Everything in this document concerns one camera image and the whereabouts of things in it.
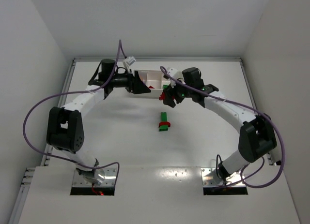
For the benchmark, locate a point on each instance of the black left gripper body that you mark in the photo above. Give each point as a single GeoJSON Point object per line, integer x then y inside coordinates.
{"type": "Point", "coordinates": [132, 81]}

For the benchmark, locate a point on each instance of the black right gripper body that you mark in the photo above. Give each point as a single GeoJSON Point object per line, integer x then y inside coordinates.
{"type": "Point", "coordinates": [175, 95]}

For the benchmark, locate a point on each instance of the red rounded lego brick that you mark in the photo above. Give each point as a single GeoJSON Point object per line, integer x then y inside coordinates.
{"type": "Point", "coordinates": [162, 96]}

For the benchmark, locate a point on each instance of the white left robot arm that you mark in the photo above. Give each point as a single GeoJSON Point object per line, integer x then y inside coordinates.
{"type": "Point", "coordinates": [65, 127]}

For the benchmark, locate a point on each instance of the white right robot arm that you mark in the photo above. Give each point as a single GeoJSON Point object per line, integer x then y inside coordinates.
{"type": "Point", "coordinates": [256, 134]}

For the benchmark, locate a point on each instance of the green number lego brick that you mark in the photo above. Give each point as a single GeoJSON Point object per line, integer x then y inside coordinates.
{"type": "Point", "coordinates": [164, 117]}

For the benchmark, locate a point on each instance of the white compartment tray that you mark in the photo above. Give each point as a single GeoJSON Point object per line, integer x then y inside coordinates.
{"type": "Point", "coordinates": [152, 78]}

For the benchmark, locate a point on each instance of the red green rounded lego stack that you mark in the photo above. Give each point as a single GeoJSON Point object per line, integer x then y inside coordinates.
{"type": "Point", "coordinates": [164, 126]}

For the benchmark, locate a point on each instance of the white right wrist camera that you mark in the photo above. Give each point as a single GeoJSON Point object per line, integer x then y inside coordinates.
{"type": "Point", "coordinates": [175, 74]}

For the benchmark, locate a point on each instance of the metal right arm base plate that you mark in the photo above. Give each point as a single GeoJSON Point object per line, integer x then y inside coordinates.
{"type": "Point", "coordinates": [211, 180]}

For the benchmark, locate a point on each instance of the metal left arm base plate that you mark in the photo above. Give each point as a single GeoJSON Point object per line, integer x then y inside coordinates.
{"type": "Point", "coordinates": [106, 178]}

